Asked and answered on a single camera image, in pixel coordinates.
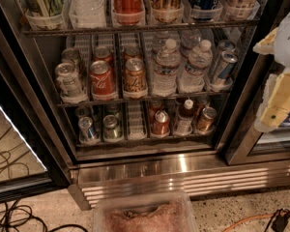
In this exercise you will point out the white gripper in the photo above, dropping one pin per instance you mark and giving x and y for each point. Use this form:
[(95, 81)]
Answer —
[(288, 43)]

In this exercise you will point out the blue silver can middle front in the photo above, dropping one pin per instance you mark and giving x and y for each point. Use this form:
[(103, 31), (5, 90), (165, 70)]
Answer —
[(226, 62)]

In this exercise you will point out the blue silver can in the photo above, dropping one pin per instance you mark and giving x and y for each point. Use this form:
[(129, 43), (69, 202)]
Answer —
[(226, 62), (226, 48)]

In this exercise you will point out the blue silver can middle back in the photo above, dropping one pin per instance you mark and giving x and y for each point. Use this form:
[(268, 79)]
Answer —
[(226, 48)]

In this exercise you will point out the right glass fridge door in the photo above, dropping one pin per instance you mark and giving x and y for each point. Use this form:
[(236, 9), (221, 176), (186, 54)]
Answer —
[(250, 145)]

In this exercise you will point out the copper can bottom shelf front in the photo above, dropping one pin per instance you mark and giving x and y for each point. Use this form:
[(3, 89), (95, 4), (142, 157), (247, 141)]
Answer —
[(206, 119)]

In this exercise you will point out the red can bottom shelf front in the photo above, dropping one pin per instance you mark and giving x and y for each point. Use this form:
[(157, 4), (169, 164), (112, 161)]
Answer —
[(160, 126)]

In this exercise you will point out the stainless fridge base grille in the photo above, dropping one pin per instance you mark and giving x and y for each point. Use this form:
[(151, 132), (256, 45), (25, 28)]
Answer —
[(193, 173)]

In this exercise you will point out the gold brown can top shelf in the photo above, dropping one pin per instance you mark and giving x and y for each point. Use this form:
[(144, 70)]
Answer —
[(165, 11)]

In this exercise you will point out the orange can middle front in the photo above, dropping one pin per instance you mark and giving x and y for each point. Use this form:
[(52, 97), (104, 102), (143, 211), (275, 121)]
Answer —
[(135, 83)]

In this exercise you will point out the orange can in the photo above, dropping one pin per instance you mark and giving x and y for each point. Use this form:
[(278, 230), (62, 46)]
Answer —
[(132, 51), (135, 83)]

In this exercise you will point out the orange can middle back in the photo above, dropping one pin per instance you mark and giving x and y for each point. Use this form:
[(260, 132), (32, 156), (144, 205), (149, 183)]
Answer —
[(132, 51)]

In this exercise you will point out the red coke can middle front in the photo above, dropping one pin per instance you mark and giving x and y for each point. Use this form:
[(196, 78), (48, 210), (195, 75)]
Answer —
[(102, 81)]

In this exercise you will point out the red coke can middle back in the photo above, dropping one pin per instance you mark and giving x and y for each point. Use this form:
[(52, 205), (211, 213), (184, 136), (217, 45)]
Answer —
[(103, 53)]

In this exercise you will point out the blue can bottom shelf front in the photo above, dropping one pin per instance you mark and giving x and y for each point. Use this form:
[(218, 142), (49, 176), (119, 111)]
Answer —
[(87, 128)]

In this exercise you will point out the clear water bottle top shelf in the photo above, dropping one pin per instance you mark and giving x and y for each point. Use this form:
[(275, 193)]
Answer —
[(87, 14)]

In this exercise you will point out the silver can middle shelf front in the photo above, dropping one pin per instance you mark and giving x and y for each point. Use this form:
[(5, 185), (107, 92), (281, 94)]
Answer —
[(70, 83)]

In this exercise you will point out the silver can shelf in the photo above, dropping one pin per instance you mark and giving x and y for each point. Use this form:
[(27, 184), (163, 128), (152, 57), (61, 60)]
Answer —
[(70, 83), (72, 55)]

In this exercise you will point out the silver can middle shelf back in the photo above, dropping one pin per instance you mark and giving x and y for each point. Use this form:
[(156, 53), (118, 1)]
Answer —
[(72, 55)]

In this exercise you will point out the open glass fridge door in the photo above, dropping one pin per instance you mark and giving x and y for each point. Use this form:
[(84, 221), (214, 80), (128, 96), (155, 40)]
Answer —
[(28, 164)]

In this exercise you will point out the water bottle middle front right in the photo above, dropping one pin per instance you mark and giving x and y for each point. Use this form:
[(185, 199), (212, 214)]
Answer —
[(199, 60)]

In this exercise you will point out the water bottle middle back right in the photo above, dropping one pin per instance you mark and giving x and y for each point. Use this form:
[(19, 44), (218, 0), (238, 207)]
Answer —
[(189, 39)]

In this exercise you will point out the brown bottle white cap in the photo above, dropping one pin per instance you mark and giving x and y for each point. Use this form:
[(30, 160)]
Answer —
[(184, 118)]

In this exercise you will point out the water bottle middle front left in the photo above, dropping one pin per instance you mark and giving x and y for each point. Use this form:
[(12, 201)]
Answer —
[(166, 67)]

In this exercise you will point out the water bottle middle back left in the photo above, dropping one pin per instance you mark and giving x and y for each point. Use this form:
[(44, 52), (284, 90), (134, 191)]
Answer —
[(158, 42)]

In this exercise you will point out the black power plug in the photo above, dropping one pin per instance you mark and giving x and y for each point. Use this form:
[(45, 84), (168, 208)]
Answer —
[(281, 220)]

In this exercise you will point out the clear plastic bin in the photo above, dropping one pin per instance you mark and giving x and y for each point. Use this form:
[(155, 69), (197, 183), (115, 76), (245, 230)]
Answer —
[(169, 211)]

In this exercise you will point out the middle wire shelf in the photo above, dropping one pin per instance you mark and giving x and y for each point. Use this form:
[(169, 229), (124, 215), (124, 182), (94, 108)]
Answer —
[(148, 98)]

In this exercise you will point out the wire shelf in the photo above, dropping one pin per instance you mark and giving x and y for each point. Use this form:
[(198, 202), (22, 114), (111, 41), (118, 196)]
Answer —
[(134, 29), (152, 140), (148, 98)]

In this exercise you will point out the bottom wire shelf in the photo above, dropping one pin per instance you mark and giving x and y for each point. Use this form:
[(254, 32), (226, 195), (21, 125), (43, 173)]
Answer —
[(152, 140)]

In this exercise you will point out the top wire shelf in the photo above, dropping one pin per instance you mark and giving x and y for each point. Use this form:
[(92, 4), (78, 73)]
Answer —
[(134, 29)]

